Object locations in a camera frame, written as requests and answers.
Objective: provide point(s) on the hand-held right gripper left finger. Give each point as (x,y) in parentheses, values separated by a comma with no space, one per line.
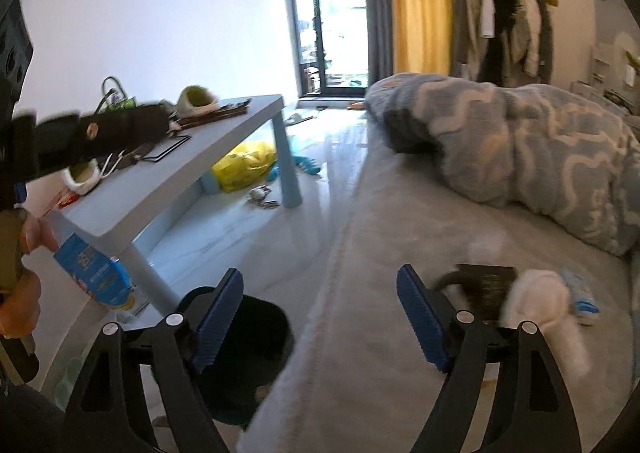
(220,320)

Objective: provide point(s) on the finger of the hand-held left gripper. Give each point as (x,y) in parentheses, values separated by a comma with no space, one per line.
(115,130)

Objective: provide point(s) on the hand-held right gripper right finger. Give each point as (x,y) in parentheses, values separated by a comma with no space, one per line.
(420,323)

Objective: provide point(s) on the black trash bin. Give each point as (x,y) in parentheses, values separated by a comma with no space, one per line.
(250,358)

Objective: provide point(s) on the black tissue packet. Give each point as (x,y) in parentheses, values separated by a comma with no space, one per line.
(487,290)

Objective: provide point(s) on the white wrapper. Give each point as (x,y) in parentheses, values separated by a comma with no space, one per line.
(537,303)

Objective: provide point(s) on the blue white packet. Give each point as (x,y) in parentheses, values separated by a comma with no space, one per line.
(582,303)

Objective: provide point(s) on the person's left hand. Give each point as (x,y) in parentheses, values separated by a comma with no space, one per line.
(22,305)

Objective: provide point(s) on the green bag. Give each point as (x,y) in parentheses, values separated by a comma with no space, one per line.
(125,103)

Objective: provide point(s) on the white green plush slipper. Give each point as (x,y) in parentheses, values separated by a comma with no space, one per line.
(82,180)

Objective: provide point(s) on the grey bed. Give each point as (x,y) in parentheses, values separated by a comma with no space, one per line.
(375,283)

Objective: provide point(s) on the light blue table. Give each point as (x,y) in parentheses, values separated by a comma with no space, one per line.
(200,153)

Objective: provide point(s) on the red packet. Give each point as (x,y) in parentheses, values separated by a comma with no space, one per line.
(65,203)

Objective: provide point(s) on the dark wooden sticks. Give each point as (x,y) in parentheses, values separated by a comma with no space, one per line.
(220,112)

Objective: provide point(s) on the bunch of keys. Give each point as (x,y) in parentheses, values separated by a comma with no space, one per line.
(261,197)

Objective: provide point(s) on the yellow plastic bag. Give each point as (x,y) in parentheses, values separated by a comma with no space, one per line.
(245,165)

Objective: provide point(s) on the blue snack bag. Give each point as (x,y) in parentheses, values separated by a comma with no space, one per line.
(90,268)

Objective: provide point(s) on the blue toy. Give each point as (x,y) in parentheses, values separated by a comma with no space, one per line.
(305,165)

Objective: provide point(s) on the blue patterned fleece blanket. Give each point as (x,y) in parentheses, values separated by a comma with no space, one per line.
(500,143)

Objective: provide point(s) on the glass balcony door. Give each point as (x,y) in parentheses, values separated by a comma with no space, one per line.
(335,8)

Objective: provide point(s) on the grey curtain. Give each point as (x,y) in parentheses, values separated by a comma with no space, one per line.
(377,8)

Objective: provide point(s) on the white shelf unit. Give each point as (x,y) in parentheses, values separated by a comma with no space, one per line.
(600,75)

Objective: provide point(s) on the row of hanging clothes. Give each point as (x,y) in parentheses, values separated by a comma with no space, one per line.
(497,23)

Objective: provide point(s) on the yellow curtain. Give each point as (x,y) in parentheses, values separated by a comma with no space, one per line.
(420,8)

